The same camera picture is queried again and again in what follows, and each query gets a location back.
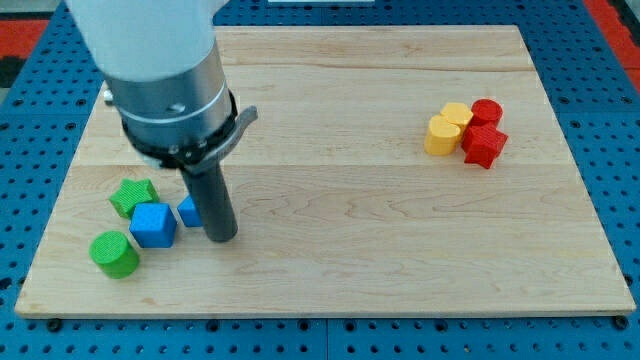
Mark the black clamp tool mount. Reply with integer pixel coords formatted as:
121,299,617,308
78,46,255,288
121,92,258,173

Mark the yellow hexagon block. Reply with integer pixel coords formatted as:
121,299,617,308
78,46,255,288
440,102,474,135

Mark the red cylinder block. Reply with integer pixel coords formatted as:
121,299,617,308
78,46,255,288
470,98,504,127

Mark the green cylinder block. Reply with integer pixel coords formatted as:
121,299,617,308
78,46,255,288
89,231,140,279

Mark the green star block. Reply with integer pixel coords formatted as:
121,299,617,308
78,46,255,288
108,178,159,219

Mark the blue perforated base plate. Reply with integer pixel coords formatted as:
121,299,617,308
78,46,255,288
1,0,639,359

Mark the small blue block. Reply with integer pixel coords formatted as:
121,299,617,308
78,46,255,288
177,195,202,227

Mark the blue cube block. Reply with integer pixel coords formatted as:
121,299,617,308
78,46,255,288
129,203,177,248

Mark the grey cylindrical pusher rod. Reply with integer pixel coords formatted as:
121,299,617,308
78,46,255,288
181,163,238,243

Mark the red star block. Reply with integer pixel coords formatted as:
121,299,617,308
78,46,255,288
461,124,508,169

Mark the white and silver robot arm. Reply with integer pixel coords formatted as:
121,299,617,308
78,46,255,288
66,0,258,242

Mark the yellow heart block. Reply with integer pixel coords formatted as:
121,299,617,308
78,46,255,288
424,115,461,156

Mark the light wooden board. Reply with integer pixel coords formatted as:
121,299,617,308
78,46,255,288
15,25,636,319

